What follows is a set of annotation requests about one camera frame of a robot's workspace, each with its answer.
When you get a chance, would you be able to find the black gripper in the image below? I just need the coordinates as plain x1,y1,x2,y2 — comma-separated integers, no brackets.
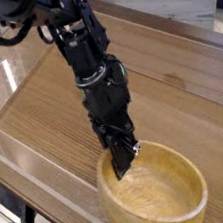
75,53,141,180

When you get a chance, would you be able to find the brown wooden bowl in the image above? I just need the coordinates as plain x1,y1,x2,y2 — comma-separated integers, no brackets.
97,141,209,223

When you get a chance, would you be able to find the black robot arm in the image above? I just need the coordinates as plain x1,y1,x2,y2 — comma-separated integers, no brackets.
0,0,140,179

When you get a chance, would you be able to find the green rectangular block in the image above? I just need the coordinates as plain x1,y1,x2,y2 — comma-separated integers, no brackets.
120,63,127,81

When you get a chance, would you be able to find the clear acrylic tray wall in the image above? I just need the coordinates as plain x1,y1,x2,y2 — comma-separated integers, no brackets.
0,130,108,223

